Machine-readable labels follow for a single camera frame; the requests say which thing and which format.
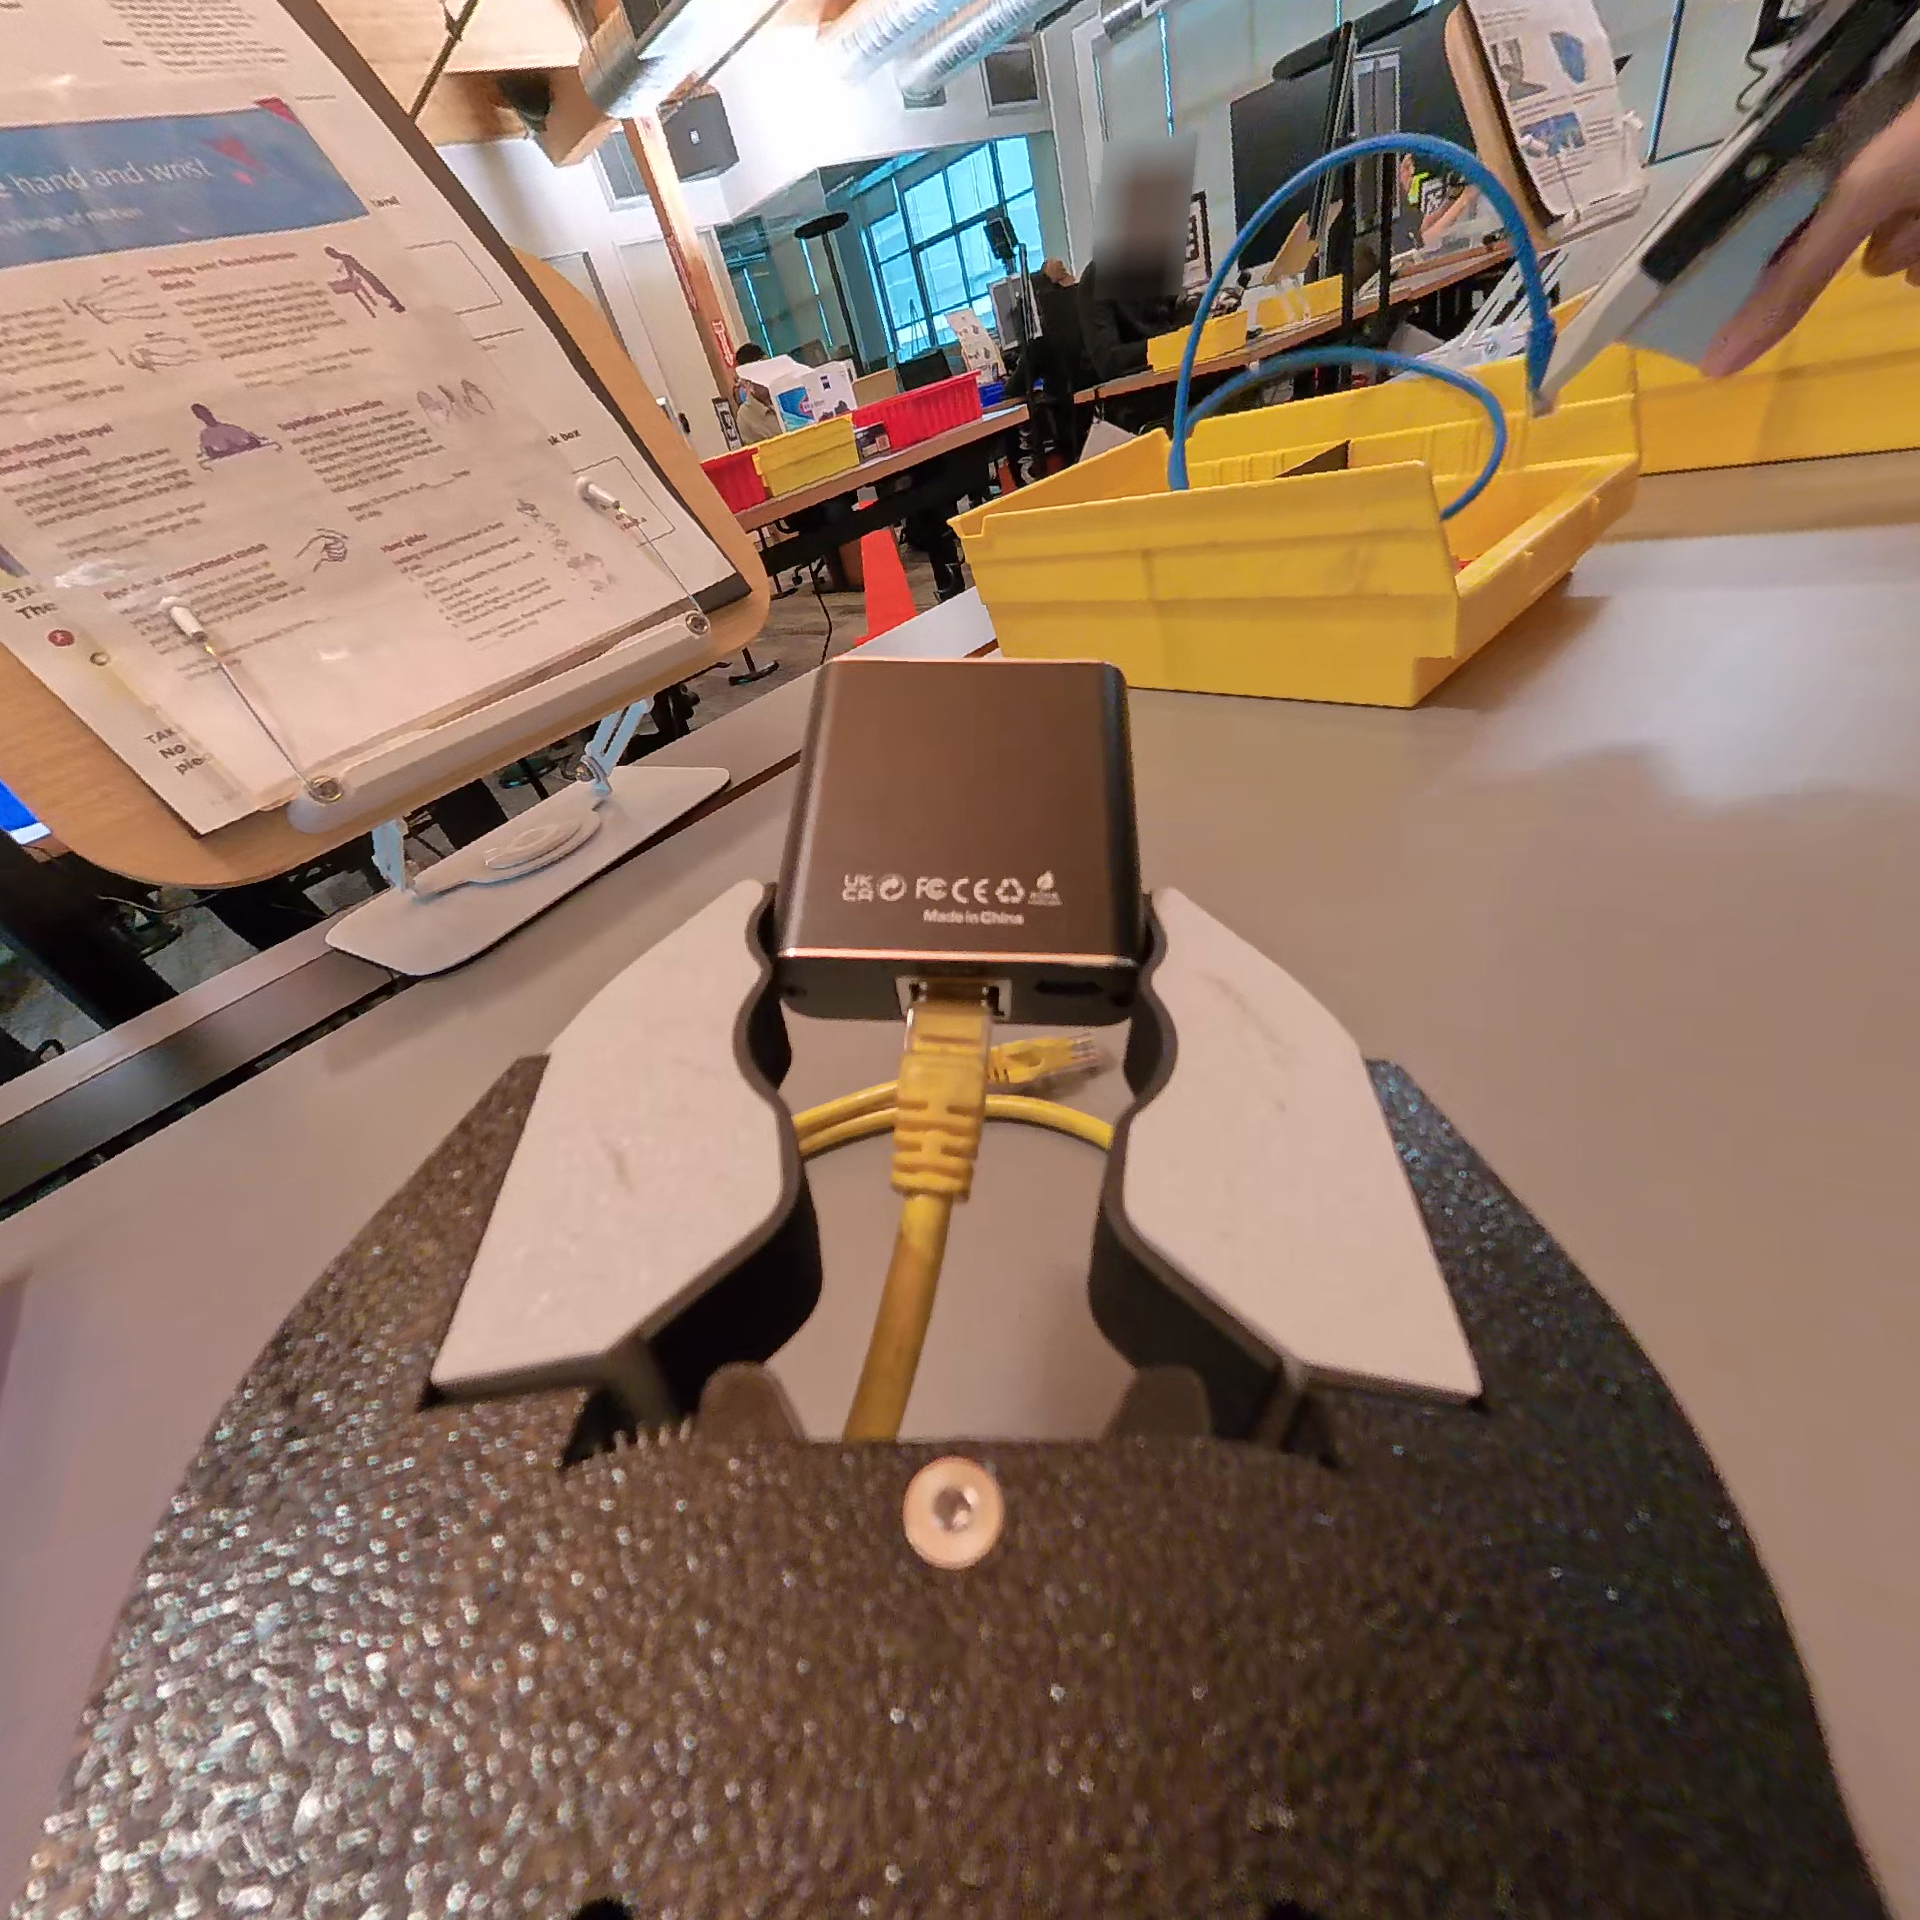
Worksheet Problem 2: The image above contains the long wooden table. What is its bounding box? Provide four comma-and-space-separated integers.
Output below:
737, 405, 1038, 537

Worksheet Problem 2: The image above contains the printed instruction sheet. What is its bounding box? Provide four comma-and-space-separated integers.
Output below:
0, 0, 714, 837

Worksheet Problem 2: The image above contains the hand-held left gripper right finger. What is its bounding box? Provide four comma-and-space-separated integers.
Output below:
1091, 885, 1486, 1444

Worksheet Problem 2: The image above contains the black wall speaker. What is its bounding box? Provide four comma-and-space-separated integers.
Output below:
660, 89, 740, 184

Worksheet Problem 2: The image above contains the blue network cable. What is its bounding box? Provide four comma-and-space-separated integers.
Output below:
1171, 135, 1561, 521

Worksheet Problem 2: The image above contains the black monitor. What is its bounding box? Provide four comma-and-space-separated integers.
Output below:
1229, 23, 1479, 274

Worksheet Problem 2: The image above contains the silver air duct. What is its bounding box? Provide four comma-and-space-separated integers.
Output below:
586, 0, 1142, 119

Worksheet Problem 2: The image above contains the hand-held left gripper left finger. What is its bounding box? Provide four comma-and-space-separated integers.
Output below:
429, 879, 825, 1433

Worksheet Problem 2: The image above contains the yellow network cable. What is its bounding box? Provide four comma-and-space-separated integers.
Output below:
791, 976, 1119, 1447

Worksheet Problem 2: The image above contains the person's right hand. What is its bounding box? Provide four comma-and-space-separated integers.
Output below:
1698, 133, 1920, 378

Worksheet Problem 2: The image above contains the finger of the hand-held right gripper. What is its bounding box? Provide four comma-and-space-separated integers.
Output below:
1622, 168, 1857, 365
1530, 266, 1674, 416

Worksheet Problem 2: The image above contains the instruction sheet on stand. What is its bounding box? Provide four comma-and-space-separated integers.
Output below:
0, 0, 775, 974

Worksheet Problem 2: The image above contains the long red plastic bin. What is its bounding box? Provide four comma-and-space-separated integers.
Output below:
852, 374, 985, 455

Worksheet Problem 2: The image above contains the wooden document stand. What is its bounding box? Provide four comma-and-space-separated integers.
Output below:
1446, 0, 1636, 248

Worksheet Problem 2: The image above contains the black network adapter box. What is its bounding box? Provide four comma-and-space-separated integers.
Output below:
773, 655, 1154, 1031

